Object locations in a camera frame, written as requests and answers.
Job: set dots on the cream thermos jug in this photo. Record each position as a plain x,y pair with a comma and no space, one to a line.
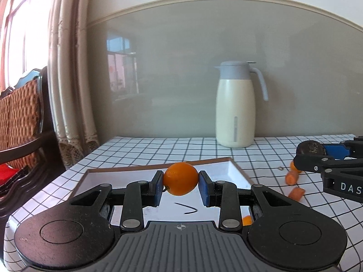
235,103

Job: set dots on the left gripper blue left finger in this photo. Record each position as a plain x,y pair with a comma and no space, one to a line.
139,195

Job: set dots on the orange mandarin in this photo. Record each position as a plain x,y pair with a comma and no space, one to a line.
180,178
293,168

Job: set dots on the peeled rough mandarin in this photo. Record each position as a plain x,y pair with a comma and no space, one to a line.
247,220

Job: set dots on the red bag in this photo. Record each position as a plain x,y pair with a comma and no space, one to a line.
8,174

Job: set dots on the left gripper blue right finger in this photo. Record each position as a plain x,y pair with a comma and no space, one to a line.
223,195

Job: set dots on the wooden bench with cushion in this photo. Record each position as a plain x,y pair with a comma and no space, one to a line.
28,140

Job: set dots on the orange mandarin front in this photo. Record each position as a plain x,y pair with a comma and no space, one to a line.
180,178

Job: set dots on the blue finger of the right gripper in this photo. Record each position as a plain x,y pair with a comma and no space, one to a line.
351,148
319,163

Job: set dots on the white grid tablecloth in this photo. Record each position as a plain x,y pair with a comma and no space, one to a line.
260,161

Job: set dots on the dark chestnut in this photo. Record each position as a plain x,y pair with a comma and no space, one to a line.
310,147

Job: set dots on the carrot piece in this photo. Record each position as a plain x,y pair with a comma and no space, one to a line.
296,194
291,177

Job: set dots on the beige lace curtain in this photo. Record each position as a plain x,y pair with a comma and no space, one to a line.
68,81

